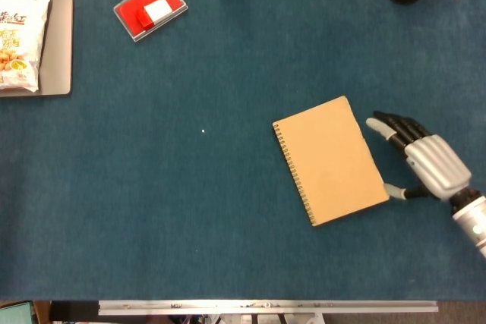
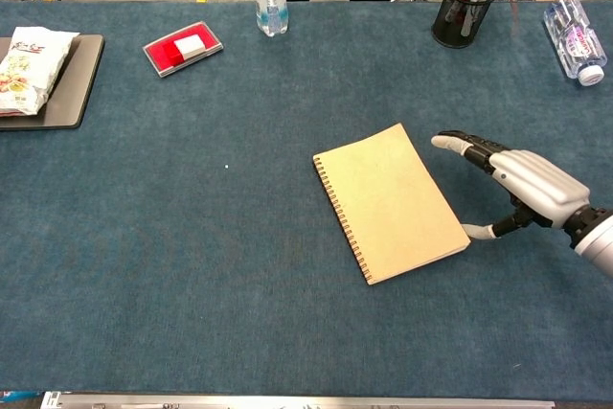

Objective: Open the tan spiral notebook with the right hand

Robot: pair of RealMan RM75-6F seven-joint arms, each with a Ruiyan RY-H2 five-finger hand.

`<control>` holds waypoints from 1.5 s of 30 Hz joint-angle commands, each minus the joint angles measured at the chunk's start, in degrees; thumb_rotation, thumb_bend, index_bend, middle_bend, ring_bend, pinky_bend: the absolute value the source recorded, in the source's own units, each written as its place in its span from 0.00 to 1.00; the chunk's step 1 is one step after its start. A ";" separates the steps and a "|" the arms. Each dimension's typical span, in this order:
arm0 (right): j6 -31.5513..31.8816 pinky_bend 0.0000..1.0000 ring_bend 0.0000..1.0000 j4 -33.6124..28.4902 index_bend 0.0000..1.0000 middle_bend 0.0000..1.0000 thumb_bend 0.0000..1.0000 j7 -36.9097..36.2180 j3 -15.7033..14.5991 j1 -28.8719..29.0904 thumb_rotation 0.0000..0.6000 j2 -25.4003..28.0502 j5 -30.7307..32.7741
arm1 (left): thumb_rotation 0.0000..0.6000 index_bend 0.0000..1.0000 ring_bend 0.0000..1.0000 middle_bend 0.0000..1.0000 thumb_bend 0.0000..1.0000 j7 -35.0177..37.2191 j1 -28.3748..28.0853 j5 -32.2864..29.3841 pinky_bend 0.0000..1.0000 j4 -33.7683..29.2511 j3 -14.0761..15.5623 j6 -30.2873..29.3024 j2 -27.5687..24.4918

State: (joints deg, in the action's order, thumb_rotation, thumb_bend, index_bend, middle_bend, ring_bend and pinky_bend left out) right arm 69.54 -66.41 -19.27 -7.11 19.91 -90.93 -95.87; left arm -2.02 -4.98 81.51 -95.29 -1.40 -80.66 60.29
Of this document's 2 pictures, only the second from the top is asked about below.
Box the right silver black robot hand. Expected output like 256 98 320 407
430 129 593 241

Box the kraft cover spiral notebook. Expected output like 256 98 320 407
312 122 472 286

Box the purple label water bottle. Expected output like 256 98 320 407
542 0 608 88

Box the black mesh pen holder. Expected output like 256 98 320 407
431 0 499 50

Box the red white stamp block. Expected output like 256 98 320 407
162 36 207 68

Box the red ink pad tray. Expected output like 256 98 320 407
142 20 225 79

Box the white snack bag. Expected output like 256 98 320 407
0 26 80 117

